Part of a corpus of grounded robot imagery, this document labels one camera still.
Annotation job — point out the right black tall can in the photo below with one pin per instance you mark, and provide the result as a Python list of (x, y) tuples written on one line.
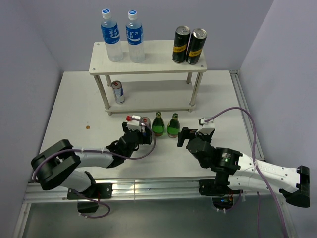
[(196, 43)]

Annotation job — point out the aluminium front rail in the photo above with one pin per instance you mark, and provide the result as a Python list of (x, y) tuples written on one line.
[(125, 189)]

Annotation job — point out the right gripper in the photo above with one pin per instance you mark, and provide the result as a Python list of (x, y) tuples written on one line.
[(186, 133)]

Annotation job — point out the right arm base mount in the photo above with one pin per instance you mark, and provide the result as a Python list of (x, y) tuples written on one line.
[(223, 198)]

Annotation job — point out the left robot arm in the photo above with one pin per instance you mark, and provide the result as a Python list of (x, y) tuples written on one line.
[(59, 164)]

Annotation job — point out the green glass bottle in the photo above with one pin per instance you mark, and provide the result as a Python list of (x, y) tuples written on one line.
[(173, 127), (158, 125)]

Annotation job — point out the blue-label water bottle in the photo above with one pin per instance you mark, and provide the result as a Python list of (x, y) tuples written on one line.
[(111, 36), (135, 37)]

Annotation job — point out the aluminium side rail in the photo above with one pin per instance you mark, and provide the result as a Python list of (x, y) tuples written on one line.
[(247, 121)]

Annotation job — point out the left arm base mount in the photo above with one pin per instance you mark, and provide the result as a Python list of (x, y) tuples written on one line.
[(90, 200)]

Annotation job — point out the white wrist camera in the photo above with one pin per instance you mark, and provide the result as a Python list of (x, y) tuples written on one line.
[(134, 122), (206, 127)]

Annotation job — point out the black tall can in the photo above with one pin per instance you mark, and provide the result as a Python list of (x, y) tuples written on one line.
[(181, 39), (196, 43)]

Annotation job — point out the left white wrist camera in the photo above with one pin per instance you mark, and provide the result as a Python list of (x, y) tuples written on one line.
[(134, 122)]

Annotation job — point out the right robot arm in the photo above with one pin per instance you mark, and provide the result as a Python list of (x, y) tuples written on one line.
[(237, 172)]

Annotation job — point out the silver energy can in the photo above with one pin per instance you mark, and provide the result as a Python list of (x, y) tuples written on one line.
[(145, 125), (118, 91)]

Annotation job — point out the left black tall can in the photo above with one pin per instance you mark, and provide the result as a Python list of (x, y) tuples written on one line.
[(181, 39)]

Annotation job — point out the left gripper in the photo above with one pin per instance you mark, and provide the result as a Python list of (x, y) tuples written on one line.
[(146, 138)]

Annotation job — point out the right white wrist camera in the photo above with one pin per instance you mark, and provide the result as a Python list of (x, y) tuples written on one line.
[(206, 127)]

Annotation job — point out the white two-tier shelf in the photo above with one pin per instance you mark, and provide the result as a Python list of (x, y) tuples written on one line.
[(156, 84)]

